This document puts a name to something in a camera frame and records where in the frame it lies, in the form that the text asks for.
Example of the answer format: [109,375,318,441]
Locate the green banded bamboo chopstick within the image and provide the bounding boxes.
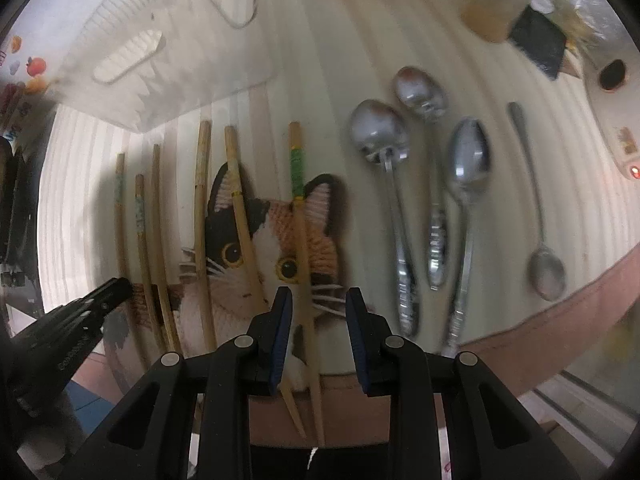
[288,122,326,448]

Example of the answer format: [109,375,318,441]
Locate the blue banded bamboo chopstick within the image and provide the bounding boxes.
[114,153,149,368]

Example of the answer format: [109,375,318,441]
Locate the black induction stove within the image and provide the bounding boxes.
[1,138,43,318]

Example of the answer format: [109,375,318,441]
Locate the plain bamboo chopstick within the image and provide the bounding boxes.
[151,144,182,354]

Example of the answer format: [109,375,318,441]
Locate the striped cat table mat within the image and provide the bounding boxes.
[37,0,640,449]

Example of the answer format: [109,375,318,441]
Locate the small steel teaspoon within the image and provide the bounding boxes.
[506,102,566,301]

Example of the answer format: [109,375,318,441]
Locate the pale banded bamboo chopstick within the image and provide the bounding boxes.
[194,120,217,352]

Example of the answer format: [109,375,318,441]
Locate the steel spoon pointed bowl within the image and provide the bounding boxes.
[440,117,491,358]

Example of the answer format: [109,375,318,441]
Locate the large steel spoon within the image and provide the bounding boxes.
[349,99,420,338]

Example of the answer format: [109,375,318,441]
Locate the steel spoon upper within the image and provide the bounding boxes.
[393,66,448,290]

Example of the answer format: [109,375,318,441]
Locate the clear plastic organizer tray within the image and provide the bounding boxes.
[49,0,274,133]

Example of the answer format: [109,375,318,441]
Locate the black packet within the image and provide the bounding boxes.
[509,6,566,80]

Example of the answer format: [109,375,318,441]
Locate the white rice cooker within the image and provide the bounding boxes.
[581,44,640,183]

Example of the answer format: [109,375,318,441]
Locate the clear plastic bag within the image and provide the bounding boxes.
[530,0,626,65]

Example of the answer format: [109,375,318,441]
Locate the fruit wall stickers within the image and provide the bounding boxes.
[1,35,49,141]

